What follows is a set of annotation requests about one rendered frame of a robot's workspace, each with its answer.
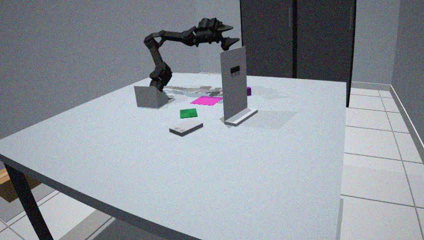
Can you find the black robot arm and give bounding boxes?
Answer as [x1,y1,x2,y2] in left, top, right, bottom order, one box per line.
[144,18,210,93]

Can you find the green square patch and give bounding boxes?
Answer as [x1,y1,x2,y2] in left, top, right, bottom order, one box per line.
[180,108,198,119]

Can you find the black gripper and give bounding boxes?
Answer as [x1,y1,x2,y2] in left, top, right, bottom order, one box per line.
[204,17,240,51]

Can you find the grey flat panel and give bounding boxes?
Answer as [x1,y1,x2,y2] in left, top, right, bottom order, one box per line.
[220,46,258,127]

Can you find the magenta square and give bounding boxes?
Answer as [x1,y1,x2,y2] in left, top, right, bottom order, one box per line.
[190,96,223,106]

